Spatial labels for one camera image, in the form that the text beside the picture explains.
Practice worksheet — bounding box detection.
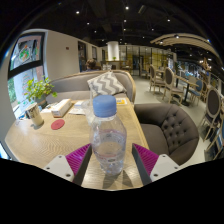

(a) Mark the grey tufted armchair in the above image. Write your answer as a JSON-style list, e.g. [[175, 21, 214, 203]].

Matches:
[[133, 102, 200, 167]]

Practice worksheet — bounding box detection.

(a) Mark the group of dining chairs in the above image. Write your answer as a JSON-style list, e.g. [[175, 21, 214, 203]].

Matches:
[[148, 63, 224, 161]]

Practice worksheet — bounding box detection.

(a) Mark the blue white booklet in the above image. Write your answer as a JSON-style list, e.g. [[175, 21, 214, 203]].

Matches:
[[73, 99, 85, 108]]

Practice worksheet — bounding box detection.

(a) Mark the clear blue-capped water bottle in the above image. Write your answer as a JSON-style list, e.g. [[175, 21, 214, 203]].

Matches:
[[87, 94, 128, 177]]

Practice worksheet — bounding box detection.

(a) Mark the flat round red coaster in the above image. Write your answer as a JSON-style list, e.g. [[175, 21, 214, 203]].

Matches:
[[50, 118, 66, 131]]

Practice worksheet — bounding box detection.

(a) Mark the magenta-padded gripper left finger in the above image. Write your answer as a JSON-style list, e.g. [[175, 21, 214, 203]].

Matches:
[[43, 143, 93, 187]]

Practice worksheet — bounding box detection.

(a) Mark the green potted plant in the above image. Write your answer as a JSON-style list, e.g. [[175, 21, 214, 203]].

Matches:
[[22, 75, 58, 108]]

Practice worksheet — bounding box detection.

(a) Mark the grey wood-framed sofa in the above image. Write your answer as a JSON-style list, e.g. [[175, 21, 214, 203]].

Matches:
[[44, 69, 137, 104]]

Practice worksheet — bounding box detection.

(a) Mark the grey white chevron cushion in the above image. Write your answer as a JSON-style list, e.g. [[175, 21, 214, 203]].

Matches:
[[87, 71, 127, 98]]

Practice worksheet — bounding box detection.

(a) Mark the white printed mug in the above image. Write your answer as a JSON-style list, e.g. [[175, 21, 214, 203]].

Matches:
[[24, 102, 45, 128]]

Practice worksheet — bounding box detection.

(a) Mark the person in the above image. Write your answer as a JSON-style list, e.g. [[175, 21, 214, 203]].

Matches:
[[80, 58, 102, 73]]

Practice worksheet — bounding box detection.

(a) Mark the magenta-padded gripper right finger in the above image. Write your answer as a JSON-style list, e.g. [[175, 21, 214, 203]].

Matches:
[[131, 143, 181, 186]]

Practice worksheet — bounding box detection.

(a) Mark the yellow card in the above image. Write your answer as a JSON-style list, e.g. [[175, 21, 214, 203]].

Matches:
[[115, 97, 128, 106]]

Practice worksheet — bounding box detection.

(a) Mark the white paper sheet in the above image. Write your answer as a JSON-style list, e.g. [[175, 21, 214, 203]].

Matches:
[[68, 106, 87, 116]]

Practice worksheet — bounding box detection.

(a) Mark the group of ceiling lights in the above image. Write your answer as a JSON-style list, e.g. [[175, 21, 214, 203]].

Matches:
[[74, 4, 214, 44]]

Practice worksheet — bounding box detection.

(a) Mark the white tissue box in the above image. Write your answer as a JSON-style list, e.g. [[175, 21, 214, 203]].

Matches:
[[50, 98, 73, 118]]

